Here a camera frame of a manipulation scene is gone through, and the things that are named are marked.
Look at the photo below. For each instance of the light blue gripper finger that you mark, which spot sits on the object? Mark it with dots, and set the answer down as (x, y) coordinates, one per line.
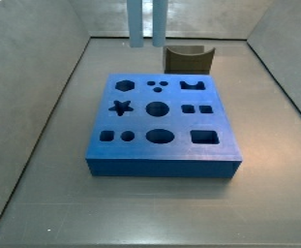
(159, 22)
(135, 22)

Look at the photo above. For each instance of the dark olive curved block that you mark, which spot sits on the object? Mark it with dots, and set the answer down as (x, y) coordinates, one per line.
(188, 60)

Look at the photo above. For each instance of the blue shape-sorting block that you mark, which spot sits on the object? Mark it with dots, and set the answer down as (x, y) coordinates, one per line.
(161, 126)

